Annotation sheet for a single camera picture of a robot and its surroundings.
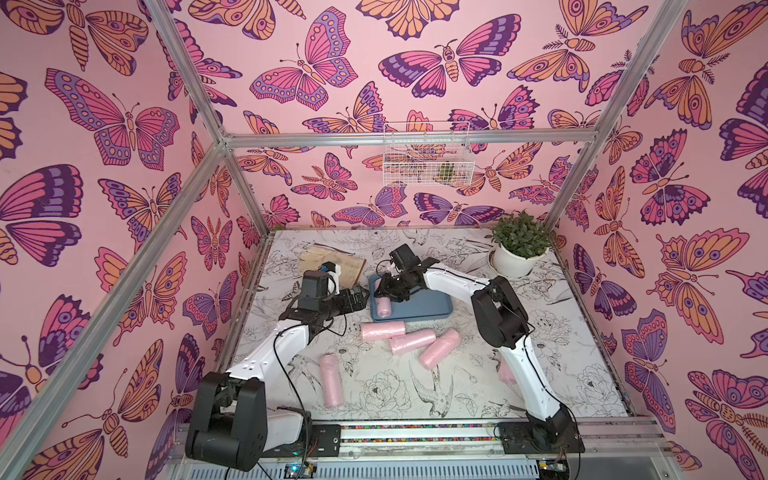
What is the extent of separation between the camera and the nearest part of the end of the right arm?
31.4 inches

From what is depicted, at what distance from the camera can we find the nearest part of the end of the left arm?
0.65m

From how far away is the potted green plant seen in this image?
938 mm
